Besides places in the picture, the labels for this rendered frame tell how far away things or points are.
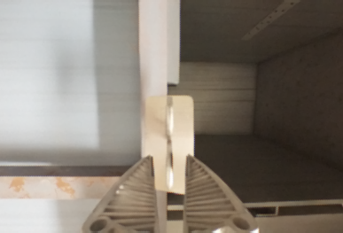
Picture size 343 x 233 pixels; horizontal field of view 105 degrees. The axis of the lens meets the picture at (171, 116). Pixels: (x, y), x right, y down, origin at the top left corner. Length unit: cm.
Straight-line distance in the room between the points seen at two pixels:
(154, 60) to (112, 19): 16
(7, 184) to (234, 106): 99
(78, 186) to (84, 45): 31
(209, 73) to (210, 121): 31
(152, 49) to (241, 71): 79
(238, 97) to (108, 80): 81
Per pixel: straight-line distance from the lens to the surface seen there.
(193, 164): 16
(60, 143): 43
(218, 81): 94
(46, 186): 41
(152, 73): 27
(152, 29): 30
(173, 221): 37
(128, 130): 35
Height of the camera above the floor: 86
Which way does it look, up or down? 2 degrees up
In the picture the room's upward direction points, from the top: 90 degrees clockwise
